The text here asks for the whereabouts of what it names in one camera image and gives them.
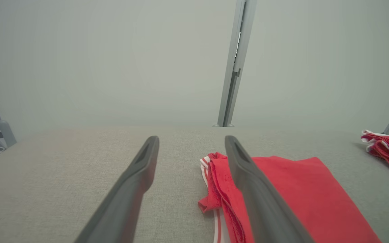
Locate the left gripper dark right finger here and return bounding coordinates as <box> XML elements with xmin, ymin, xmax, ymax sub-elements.
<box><xmin>225</xmin><ymin>135</ymin><xmax>315</xmax><ymax>243</ymax></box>

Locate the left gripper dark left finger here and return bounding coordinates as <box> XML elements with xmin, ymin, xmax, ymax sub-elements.
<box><xmin>74</xmin><ymin>136</ymin><xmax>160</xmax><ymax>243</ymax></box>

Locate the red jersey black white lettering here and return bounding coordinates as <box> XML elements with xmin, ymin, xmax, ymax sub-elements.
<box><xmin>198</xmin><ymin>152</ymin><xmax>383</xmax><ymax>243</ymax></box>

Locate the grey metal post base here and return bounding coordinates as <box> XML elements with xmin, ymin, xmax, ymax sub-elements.
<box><xmin>217</xmin><ymin>0</ymin><xmax>258</xmax><ymax>128</ymax></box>

